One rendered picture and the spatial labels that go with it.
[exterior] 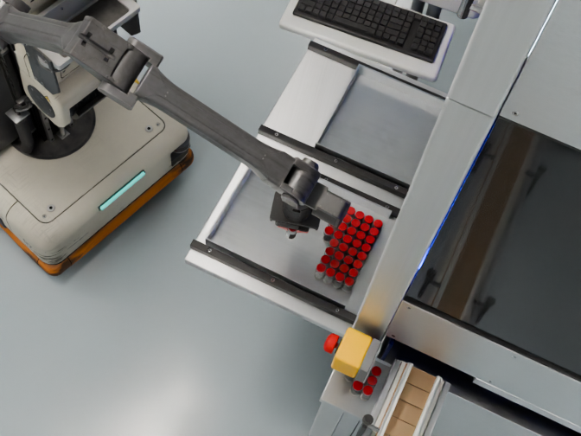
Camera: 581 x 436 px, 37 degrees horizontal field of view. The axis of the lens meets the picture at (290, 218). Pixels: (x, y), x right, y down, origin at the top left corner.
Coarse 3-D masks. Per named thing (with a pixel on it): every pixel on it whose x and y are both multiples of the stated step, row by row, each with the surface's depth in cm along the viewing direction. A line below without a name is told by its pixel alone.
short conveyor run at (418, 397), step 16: (400, 368) 179; (416, 368) 180; (384, 384) 179; (400, 384) 174; (416, 384) 178; (432, 384) 179; (448, 384) 178; (384, 400) 176; (400, 400) 184; (416, 400) 177; (432, 400) 173; (368, 416) 168; (384, 416) 175; (400, 416) 175; (416, 416) 175; (432, 416) 175; (368, 432) 173; (384, 432) 169; (400, 432) 174; (416, 432) 170
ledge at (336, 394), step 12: (336, 372) 183; (384, 372) 184; (336, 384) 182; (348, 384) 182; (324, 396) 181; (336, 396) 181; (348, 396) 181; (372, 396) 182; (336, 408) 181; (348, 408) 180; (360, 408) 180; (372, 408) 180; (360, 420) 181
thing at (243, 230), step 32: (256, 192) 201; (352, 192) 199; (224, 224) 197; (256, 224) 197; (320, 224) 198; (384, 224) 200; (256, 256) 194; (288, 256) 194; (320, 256) 195; (320, 288) 191; (352, 288) 192
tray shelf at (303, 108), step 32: (320, 64) 219; (288, 96) 214; (320, 96) 215; (288, 128) 210; (320, 128) 210; (224, 192) 201; (384, 192) 204; (192, 256) 193; (256, 288) 191; (320, 320) 188
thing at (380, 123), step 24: (360, 72) 218; (360, 96) 215; (384, 96) 216; (408, 96) 216; (432, 96) 213; (336, 120) 212; (360, 120) 212; (384, 120) 213; (408, 120) 213; (432, 120) 214; (336, 144) 208; (360, 144) 209; (384, 144) 209; (408, 144) 210; (384, 168) 206; (408, 168) 207
